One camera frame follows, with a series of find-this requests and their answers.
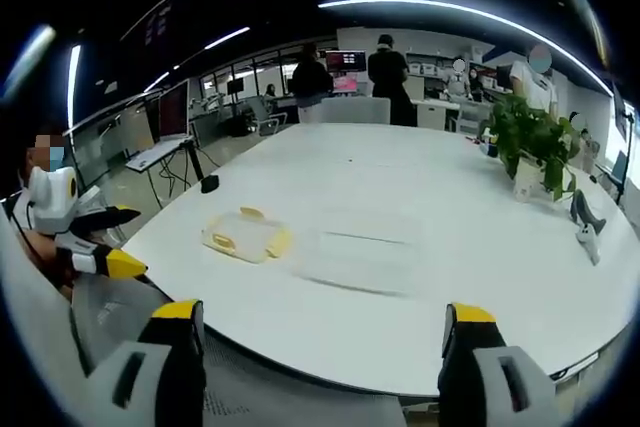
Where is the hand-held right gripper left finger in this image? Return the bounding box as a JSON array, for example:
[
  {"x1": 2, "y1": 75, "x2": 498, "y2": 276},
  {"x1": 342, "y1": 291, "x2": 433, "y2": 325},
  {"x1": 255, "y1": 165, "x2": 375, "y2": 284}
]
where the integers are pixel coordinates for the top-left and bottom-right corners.
[{"x1": 83, "y1": 298, "x2": 209, "y2": 427}]

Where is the black pole stand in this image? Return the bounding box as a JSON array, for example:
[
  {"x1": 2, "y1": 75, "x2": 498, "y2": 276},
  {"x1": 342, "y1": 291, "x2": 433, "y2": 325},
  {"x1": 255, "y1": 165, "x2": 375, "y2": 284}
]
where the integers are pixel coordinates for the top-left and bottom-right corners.
[{"x1": 615, "y1": 110, "x2": 637, "y2": 207}]

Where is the person's white and black clothing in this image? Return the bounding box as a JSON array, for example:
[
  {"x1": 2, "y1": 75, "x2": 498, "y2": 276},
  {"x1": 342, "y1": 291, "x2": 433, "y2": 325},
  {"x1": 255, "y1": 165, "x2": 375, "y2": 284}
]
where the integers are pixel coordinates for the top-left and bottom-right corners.
[{"x1": 0, "y1": 190, "x2": 57, "y2": 271}]

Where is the black tripod stand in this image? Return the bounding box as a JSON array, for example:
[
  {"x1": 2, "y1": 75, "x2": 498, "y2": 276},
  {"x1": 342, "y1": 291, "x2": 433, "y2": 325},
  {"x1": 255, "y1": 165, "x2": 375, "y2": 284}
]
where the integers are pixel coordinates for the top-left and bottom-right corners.
[{"x1": 178, "y1": 138, "x2": 207, "y2": 184}]

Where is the grey and white gripper device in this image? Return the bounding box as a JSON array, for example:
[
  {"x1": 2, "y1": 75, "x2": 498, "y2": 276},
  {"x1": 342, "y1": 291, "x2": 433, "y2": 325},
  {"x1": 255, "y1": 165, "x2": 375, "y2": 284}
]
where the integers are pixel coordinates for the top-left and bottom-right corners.
[{"x1": 568, "y1": 188, "x2": 609, "y2": 267}]

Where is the large dark display screen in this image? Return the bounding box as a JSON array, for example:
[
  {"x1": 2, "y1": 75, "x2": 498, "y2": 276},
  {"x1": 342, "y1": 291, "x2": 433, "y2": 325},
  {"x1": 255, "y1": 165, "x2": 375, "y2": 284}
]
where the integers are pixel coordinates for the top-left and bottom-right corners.
[{"x1": 156, "y1": 78, "x2": 192, "y2": 144}]

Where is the clear plastic box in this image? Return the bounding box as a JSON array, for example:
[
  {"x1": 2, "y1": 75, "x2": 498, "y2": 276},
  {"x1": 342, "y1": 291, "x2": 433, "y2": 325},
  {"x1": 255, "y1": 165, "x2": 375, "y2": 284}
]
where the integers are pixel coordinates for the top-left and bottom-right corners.
[{"x1": 293, "y1": 215, "x2": 422, "y2": 297}]

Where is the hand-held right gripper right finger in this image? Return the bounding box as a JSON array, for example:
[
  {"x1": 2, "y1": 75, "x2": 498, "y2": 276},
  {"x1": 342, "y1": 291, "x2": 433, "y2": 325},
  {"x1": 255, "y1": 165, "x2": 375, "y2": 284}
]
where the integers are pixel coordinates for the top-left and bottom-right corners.
[{"x1": 436, "y1": 301, "x2": 559, "y2": 427}]

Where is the green potted plant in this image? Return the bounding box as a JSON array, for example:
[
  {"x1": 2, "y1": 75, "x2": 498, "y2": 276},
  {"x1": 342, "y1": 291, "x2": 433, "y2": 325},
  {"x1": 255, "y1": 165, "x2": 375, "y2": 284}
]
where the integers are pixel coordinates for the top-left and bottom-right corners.
[{"x1": 485, "y1": 93, "x2": 582, "y2": 204}]

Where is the monitor with pink picture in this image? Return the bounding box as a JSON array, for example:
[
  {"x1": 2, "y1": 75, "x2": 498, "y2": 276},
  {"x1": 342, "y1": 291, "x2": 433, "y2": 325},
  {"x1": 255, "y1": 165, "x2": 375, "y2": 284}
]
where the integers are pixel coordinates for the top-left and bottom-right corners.
[{"x1": 325, "y1": 49, "x2": 368, "y2": 94}]

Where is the light grey chair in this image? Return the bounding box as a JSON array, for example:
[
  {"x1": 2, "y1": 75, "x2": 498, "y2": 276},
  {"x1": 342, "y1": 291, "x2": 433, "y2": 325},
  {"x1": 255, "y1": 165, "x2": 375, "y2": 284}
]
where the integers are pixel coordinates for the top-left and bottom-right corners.
[{"x1": 319, "y1": 96, "x2": 392, "y2": 126}]

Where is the white side table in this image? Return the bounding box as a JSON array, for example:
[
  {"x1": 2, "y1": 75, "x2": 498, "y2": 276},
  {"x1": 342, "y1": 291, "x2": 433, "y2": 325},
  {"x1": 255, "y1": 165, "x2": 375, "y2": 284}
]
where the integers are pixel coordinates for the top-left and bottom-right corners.
[{"x1": 123, "y1": 138, "x2": 193, "y2": 172}]

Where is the clear lid with yellow clips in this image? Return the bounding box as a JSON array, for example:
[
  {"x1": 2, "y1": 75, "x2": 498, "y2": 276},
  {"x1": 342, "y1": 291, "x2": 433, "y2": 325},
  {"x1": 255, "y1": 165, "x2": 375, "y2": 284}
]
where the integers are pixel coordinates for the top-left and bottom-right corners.
[{"x1": 201, "y1": 205, "x2": 294, "y2": 265}]

